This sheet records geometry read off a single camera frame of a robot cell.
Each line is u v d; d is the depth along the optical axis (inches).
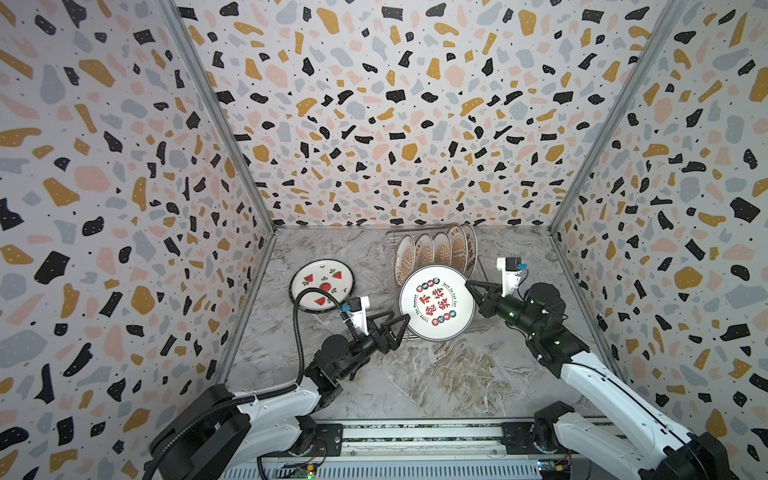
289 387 21.5
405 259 39.9
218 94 33.2
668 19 28.3
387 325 28.2
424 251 40.6
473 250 38.8
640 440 16.4
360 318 27.1
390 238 43.7
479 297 28.6
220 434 16.3
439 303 30.0
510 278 26.1
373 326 28.4
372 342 27.1
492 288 26.9
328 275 41.5
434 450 28.8
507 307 26.1
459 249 39.5
